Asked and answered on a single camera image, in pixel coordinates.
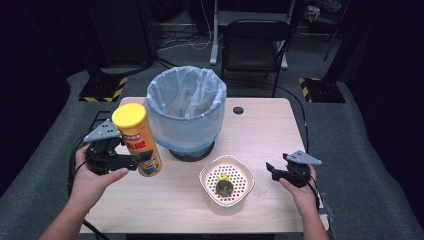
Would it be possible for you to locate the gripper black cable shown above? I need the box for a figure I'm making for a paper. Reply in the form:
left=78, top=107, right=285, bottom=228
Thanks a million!
left=68, top=156, right=111, bottom=240
left=293, top=166, right=322, bottom=214

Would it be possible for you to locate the white strainer container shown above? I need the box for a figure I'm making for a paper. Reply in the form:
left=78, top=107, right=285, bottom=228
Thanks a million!
left=198, top=154, right=256, bottom=216

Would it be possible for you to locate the black folding chair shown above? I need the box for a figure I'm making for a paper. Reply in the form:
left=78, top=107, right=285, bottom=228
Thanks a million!
left=220, top=18, right=292, bottom=98

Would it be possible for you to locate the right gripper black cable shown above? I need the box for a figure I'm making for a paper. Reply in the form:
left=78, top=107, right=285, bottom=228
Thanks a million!
left=293, top=166, right=322, bottom=214

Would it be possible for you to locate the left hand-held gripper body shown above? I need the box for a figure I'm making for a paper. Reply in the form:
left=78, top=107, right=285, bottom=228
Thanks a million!
left=82, top=118, right=140, bottom=177

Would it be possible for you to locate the black floor cable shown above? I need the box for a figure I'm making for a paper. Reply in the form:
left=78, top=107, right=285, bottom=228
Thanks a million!
left=67, top=133, right=93, bottom=198

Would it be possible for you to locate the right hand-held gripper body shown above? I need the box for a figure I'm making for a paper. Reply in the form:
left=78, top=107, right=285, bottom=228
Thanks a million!
left=281, top=149, right=323, bottom=189

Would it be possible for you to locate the black trash bin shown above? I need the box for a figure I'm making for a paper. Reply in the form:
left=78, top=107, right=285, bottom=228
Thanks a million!
left=167, top=141, right=217, bottom=164

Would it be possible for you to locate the black cabinet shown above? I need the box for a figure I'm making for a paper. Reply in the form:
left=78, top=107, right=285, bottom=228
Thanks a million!
left=82, top=0, right=157, bottom=69

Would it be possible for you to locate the black metal stand post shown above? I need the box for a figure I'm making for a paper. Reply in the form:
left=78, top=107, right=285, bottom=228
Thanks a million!
left=321, top=0, right=354, bottom=84

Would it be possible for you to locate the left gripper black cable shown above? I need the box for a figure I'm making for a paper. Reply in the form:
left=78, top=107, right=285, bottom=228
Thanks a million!
left=68, top=156, right=111, bottom=240

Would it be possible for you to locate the hazard striped base plate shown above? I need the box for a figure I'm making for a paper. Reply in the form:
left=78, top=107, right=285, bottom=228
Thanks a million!
left=298, top=76, right=347, bottom=104
left=78, top=76, right=129, bottom=103

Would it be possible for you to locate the trash bin with blue bag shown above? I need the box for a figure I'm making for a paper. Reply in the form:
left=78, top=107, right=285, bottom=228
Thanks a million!
left=143, top=65, right=229, bottom=154

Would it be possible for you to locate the person's right hand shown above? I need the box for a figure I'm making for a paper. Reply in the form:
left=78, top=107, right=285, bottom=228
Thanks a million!
left=278, top=163, right=320, bottom=219

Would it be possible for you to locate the yellow chip can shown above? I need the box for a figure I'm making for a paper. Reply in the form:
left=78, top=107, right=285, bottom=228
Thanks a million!
left=111, top=102, right=164, bottom=178

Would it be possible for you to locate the white floor cable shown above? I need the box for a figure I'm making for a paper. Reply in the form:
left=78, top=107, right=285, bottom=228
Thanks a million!
left=155, top=0, right=214, bottom=54

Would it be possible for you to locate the person's left hand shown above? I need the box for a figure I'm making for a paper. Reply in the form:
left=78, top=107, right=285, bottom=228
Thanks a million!
left=68, top=143, right=130, bottom=215

